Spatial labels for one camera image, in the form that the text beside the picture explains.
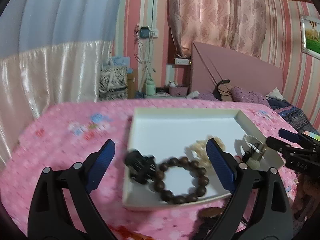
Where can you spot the wall socket with chargers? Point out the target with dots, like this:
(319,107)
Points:
(145,32)

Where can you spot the green bottle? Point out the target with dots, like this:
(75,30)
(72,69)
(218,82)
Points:
(150,88)

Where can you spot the framed wall picture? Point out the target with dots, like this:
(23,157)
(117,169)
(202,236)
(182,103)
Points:
(310,35)

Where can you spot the white strap wrist watch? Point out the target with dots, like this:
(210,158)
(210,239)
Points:
(250,148)

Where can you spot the pink headboard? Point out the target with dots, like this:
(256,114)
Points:
(211,64)

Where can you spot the pink floral bed sheet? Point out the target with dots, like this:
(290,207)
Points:
(69,132)

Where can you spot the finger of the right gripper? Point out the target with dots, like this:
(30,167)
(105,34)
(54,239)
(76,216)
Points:
(281,146)
(300,138)

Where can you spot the blue sheer curtain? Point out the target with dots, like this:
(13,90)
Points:
(32,24)

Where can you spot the cream satin curtain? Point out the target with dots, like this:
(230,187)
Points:
(34,80)

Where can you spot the black scrunchie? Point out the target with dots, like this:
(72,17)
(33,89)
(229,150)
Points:
(208,217)

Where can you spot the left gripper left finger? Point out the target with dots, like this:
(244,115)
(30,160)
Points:
(61,206)

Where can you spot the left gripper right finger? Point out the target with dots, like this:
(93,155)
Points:
(258,207)

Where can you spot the pink patterned curtain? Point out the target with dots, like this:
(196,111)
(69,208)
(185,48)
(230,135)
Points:
(238,25)

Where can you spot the purple dotted pillow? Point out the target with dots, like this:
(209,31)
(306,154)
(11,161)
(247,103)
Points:
(235,94)

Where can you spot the person's right hand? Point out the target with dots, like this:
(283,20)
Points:
(307,187)

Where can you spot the brown cardboard box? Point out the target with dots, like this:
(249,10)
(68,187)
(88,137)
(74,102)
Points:
(131,83)

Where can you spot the patterned tote bag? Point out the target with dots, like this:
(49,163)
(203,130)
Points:
(113,81)

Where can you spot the dark crumpled blanket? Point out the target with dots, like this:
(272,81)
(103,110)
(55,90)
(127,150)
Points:
(290,113)

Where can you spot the white shallow cardboard tray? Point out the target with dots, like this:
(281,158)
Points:
(183,132)

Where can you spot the black hair claw clip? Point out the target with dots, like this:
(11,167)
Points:
(141,168)

